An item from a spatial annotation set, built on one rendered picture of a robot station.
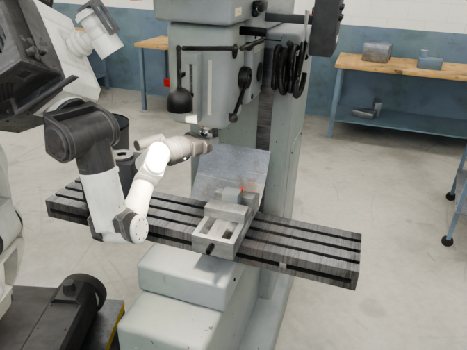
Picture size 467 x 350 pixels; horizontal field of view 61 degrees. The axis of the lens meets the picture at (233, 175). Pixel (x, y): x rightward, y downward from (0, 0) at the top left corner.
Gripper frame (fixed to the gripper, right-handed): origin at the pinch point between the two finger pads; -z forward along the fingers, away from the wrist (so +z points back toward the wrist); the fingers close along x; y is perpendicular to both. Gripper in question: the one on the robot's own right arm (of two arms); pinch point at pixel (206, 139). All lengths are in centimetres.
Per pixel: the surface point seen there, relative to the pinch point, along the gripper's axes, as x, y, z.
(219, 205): -9.5, 21.9, 2.3
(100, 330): 24, 84, 37
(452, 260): -62, 121, -183
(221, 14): -13.3, -42.3, 8.1
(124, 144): 168, 76, -71
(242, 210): -17.0, 21.9, -1.6
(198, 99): -6.9, -17.9, 10.3
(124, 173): 27.9, 18.5, 16.4
